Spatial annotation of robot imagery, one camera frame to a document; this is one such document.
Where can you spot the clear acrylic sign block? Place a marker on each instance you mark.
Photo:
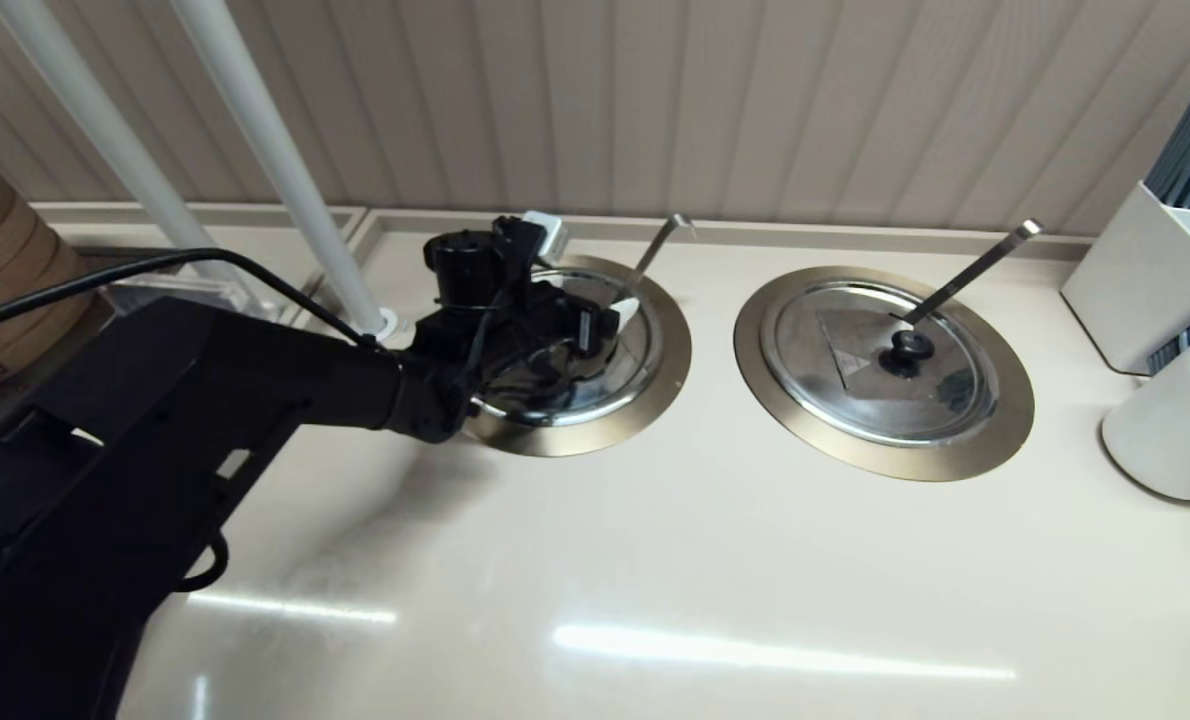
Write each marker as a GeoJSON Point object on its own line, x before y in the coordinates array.
{"type": "Point", "coordinates": [195, 293]}

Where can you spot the bamboo steamer stack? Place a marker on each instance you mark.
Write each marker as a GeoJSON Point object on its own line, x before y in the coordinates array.
{"type": "Point", "coordinates": [5, 250]}

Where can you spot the thin white support pole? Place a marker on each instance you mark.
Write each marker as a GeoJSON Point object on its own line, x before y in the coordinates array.
{"type": "Point", "coordinates": [95, 110]}

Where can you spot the white cylindrical container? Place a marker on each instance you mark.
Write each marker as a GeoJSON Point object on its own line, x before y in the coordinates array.
{"type": "Point", "coordinates": [1175, 420]}

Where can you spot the thick white support pole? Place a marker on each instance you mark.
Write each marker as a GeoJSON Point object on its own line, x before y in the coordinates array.
{"type": "Point", "coordinates": [265, 130]}

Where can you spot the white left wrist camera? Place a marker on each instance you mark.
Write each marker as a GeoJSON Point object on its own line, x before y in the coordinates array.
{"type": "Point", "coordinates": [547, 232]}

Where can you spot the white utensil holder box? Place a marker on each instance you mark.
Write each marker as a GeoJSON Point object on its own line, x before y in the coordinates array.
{"type": "Point", "coordinates": [1120, 280]}

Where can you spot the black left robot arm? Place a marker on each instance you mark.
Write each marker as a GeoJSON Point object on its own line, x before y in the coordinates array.
{"type": "Point", "coordinates": [155, 430]}

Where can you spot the hinged steel pot lid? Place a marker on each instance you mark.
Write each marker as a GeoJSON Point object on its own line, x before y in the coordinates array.
{"type": "Point", "coordinates": [635, 360]}
{"type": "Point", "coordinates": [835, 380]}

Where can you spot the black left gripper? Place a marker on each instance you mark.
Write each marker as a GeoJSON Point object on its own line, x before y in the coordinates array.
{"type": "Point", "coordinates": [470, 275]}

